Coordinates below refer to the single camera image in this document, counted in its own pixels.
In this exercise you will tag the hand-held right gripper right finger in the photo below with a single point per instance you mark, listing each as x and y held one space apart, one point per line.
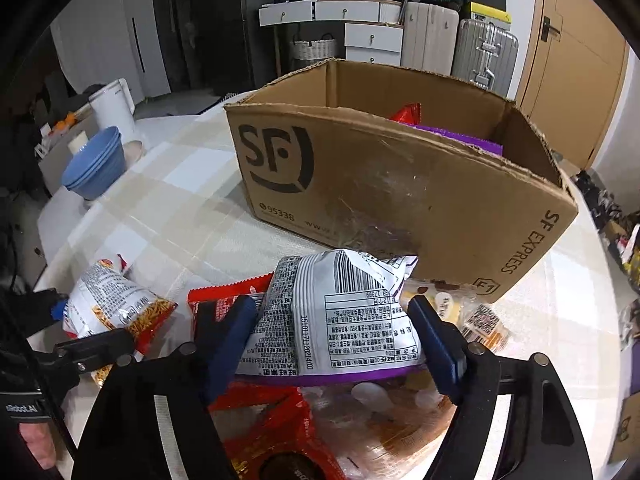
435 345

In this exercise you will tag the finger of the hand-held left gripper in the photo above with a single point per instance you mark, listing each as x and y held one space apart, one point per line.
57 307
95 347

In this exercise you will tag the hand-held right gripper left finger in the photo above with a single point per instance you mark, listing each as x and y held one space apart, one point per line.
235 340

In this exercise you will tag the red snack packet blue print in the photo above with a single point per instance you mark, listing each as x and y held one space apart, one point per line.
225 300

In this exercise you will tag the white orange noodle snack packet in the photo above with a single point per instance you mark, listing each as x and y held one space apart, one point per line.
115 305

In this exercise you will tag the clear chocolate chip bread packet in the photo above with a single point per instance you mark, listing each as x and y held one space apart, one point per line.
475 320

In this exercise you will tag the red cookie packet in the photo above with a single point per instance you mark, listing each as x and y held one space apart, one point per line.
270 420

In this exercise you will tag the orange bread packet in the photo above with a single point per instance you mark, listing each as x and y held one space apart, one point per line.
375 425

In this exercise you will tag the brown cardboard box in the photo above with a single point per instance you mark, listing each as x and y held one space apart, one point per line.
400 200

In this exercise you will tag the red white snack packet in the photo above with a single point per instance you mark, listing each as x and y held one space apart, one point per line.
407 112

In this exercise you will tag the person's left hand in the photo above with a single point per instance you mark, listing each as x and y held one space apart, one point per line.
37 442

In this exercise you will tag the stack of blue bowls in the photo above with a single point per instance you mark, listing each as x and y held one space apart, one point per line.
95 165

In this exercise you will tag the white cylindrical cup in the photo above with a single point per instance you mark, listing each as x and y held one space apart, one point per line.
77 142

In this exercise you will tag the beige bowl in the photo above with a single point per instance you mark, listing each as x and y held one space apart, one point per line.
132 150

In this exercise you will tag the small orange object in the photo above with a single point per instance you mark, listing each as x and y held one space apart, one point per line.
67 120

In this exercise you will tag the purple board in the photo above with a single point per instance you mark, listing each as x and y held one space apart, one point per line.
631 360

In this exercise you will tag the brown printed carton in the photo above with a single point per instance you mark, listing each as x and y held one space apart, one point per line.
625 430

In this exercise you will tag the white kettle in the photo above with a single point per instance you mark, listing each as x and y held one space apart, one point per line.
112 105

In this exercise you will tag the black white patterned rug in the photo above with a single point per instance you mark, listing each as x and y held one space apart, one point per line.
210 104

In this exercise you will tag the white cabinet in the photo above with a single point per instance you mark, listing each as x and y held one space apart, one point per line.
125 35

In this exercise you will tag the silver suitcase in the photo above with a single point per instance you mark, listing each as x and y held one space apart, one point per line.
482 55

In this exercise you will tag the woven laundry basket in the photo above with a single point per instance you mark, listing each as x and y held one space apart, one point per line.
312 50

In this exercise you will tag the beige suitcase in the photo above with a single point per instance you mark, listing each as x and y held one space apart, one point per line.
430 35

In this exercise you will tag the tan wooden door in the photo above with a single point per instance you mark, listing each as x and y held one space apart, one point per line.
570 60

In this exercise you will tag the dark grey refrigerator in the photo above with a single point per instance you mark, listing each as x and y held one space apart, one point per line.
200 25

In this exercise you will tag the white drawer desk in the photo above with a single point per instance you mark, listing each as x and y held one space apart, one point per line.
370 35

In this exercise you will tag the yellow black shoe box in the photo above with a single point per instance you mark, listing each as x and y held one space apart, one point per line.
487 12

